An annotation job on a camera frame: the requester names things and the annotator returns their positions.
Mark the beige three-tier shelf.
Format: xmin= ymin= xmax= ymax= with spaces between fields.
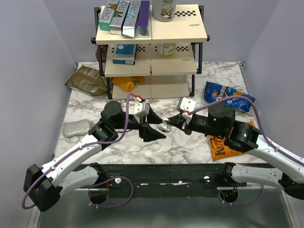
xmin=91 ymin=4 xmax=209 ymax=99

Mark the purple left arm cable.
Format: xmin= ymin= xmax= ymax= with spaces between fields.
xmin=21 ymin=93 xmax=143 ymax=209

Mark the yellow orange snack packet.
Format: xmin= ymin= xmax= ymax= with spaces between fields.
xmin=112 ymin=76 xmax=145 ymax=92

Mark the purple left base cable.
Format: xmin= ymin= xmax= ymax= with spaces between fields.
xmin=88 ymin=176 xmax=134 ymax=209

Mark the cream printed mug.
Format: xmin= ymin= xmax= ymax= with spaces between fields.
xmin=156 ymin=43 xmax=176 ymax=57

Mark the white earbud charging case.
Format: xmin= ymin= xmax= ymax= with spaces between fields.
xmin=158 ymin=123 xmax=172 ymax=133

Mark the brown foil pouch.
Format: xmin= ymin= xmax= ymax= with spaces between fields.
xmin=65 ymin=66 xmax=107 ymax=96

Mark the teal RIO box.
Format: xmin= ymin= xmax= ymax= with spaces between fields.
xmin=98 ymin=0 xmax=118 ymax=31

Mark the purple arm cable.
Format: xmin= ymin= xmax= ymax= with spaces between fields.
xmin=187 ymin=95 xmax=304 ymax=166
xmin=21 ymin=93 xmax=143 ymax=209

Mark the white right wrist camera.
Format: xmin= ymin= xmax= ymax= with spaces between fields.
xmin=177 ymin=97 xmax=196 ymax=112

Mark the blue white carton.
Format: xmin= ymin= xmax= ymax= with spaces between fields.
xmin=112 ymin=44 xmax=137 ymax=65

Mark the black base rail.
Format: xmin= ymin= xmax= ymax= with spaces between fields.
xmin=48 ymin=163 xmax=247 ymax=198

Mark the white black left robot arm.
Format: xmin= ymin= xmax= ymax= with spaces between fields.
xmin=22 ymin=97 xmax=169 ymax=212

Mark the orange snack bag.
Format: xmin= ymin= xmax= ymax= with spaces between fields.
xmin=209 ymin=121 xmax=261 ymax=161

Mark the white cartoon mug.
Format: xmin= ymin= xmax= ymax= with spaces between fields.
xmin=152 ymin=0 xmax=177 ymax=22

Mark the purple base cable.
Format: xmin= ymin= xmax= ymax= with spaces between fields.
xmin=88 ymin=176 xmax=134 ymax=209
xmin=218 ymin=185 xmax=264 ymax=207

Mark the silver blue RIO box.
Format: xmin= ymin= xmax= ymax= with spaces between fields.
xmin=122 ymin=0 xmax=141 ymax=38

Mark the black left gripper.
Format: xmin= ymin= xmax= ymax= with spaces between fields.
xmin=113 ymin=105 xmax=167 ymax=143

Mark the blue Doritos chip bag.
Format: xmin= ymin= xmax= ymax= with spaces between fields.
xmin=204 ymin=81 xmax=255 ymax=112

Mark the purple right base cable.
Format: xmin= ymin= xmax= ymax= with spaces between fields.
xmin=218 ymin=185 xmax=264 ymax=207

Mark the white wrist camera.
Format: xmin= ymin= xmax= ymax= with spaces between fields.
xmin=133 ymin=102 xmax=150 ymax=118
xmin=177 ymin=97 xmax=196 ymax=112

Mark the white earbud short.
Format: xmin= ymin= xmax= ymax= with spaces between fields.
xmin=162 ymin=118 xmax=169 ymax=123

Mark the purple box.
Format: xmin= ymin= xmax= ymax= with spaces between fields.
xmin=137 ymin=0 xmax=150 ymax=38

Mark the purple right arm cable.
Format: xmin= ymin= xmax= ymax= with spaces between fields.
xmin=187 ymin=95 xmax=304 ymax=166

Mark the dark brown packet behind shelf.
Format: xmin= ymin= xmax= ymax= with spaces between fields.
xmin=95 ymin=46 xmax=106 ymax=63

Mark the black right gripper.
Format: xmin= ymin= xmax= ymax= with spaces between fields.
xmin=167 ymin=112 xmax=225 ymax=138

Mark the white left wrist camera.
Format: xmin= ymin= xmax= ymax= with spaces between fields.
xmin=133 ymin=102 xmax=150 ymax=118

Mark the silver glitter pouch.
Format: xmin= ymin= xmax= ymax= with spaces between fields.
xmin=62 ymin=119 xmax=93 ymax=138

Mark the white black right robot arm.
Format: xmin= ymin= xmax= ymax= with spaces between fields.
xmin=168 ymin=102 xmax=304 ymax=200

